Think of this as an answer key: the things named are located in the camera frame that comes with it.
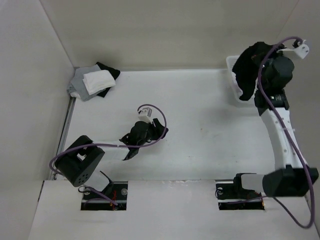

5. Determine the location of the folded black tank top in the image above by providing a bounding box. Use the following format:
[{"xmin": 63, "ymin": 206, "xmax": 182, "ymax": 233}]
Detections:
[{"xmin": 96, "ymin": 62, "xmax": 121, "ymax": 98}]

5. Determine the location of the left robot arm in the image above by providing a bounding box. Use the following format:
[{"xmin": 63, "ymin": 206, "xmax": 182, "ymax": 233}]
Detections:
[{"xmin": 54, "ymin": 118, "xmax": 169, "ymax": 200}]

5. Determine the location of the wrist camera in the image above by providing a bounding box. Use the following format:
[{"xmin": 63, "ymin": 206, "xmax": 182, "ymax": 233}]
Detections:
[
  {"xmin": 277, "ymin": 39, "xmax": 310, "ymax": 61},
  {"xmin": 137, "ymin": 107, "xmax": 153, "ymax": 124}
]

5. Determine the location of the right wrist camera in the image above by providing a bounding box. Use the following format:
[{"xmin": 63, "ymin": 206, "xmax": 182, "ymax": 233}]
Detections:
[{"xmin": 277, "ymin": 39, "xmax": 310, "ymax": 61}]

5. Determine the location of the folded white tank top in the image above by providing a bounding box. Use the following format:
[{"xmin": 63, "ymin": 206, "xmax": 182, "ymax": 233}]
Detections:
[{"xmin": 82, "ymin": 70, "xmax": 116, "ymax": 95}]

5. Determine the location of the black tank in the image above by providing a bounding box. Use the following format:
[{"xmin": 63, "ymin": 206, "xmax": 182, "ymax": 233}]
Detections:
[
  {"xmin": 232, "ymin": 41, "xmax": 285, "ymax": 107},
  {"xmin": 96, "ymin": 62, "xmax": 121, "ymax": 98}
]

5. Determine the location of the left aluminium rail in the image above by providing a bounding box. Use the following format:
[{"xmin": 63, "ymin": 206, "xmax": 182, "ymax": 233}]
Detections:
[{"xmin": 49, "ymin": 96, "xmax": 76, "ymax": 181}]

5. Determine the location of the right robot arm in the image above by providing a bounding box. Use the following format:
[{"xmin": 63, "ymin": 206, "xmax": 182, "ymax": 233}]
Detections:
[{"xmin": 231, "ymin": 54, "xmax": 319, "ymax": 198}]

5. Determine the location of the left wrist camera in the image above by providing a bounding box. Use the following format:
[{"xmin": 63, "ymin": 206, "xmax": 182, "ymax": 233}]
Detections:
[{"xmin": 137, "ymin": 107, "xmax": 153, "ymax": 124}]

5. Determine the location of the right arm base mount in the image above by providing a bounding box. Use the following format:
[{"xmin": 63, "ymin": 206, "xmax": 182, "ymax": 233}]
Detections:
[{"xmin": 215, "ymin": 180, "xmax": 265, "ymax": 211}]

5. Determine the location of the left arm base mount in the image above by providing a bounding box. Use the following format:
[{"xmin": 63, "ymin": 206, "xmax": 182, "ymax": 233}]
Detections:
[{"xmin": 78, "ymin": 181, "xmax": 129, "ymax": 211}]

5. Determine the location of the folded grey tank top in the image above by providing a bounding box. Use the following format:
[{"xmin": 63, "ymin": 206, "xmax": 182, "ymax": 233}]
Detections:
[{"xmin": 66, "ymin": 64, "xmax": 101, "ymax": 102}]

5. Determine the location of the white plastic basket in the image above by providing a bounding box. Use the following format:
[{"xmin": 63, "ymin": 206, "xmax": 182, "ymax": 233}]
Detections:
[{"xmin": 226, "ymin": 55, "xmax": 254, "ymax": 107}]

